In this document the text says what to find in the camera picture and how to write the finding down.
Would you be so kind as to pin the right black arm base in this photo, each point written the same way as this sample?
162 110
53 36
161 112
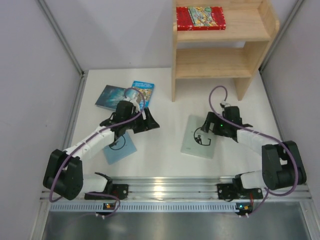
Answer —
229 192

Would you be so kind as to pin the pale green Great Gatsby book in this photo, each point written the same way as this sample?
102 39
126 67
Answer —
197 142

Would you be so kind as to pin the wooden two-tier shelf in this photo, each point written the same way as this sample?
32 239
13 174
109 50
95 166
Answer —
253 22

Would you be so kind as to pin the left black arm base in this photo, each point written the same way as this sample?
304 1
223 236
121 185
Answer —
117 190

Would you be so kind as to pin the red illustrated book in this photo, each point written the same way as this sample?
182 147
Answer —
198 18

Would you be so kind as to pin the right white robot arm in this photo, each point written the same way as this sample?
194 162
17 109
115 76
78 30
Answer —
281 162

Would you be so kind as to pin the aluminium frame post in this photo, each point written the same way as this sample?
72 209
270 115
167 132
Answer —
286 10
45 9

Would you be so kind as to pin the dark blue ocean book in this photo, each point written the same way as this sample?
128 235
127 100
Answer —
110 97

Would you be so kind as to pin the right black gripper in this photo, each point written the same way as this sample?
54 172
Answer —
212 123

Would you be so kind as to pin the bright blue illustrated book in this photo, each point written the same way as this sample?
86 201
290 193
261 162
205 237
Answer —
146 89

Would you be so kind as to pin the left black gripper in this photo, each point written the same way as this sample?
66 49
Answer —
144 121

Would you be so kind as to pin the aluminium mounting rail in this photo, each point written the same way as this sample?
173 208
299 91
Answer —
191 188

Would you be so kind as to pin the left aluminium frame post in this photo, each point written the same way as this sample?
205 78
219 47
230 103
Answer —
45 9

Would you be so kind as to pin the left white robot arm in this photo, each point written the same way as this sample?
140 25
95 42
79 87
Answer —
64 173

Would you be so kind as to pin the right aluminium frame post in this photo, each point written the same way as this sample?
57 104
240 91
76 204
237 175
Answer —
286 10

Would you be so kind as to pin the slotted grey cable duct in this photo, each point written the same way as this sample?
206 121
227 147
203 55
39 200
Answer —
153 207

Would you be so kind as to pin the light blue Gatsby book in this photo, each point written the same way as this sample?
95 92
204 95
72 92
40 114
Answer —
123 147

